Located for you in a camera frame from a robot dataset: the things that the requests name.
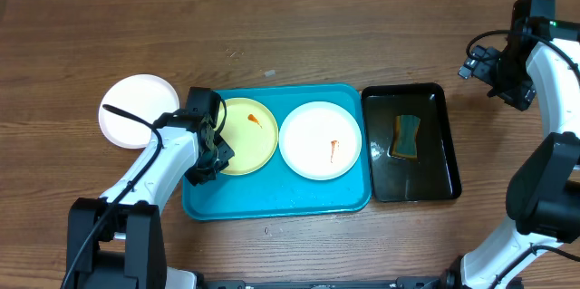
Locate black water basin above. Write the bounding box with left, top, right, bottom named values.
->
left=362, top=82, right=462, bottom=202

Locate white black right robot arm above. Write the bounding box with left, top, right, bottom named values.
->
left=425, top=17, right=579, bottom=289

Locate white pink plate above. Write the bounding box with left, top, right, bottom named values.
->
left=98, top=74, right=179, bottom=149

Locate teal plastic tray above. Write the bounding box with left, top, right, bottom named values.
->
left=181, top=83, right=372, bottom=221

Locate green yellow sponge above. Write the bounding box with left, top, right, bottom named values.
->
left=391, top=115, right=421, bottom=159

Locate white plate blue rim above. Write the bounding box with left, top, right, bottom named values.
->
left=279, top=101, right=363, bottom=181

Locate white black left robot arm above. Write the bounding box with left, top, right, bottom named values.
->
left=62, top=110, right=234, bottom=288

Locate yellow plate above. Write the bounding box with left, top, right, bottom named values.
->
left=217, top=98, right=278, bottom=176

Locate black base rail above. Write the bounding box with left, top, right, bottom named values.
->
left=196, top=276, right=461, bottom=289

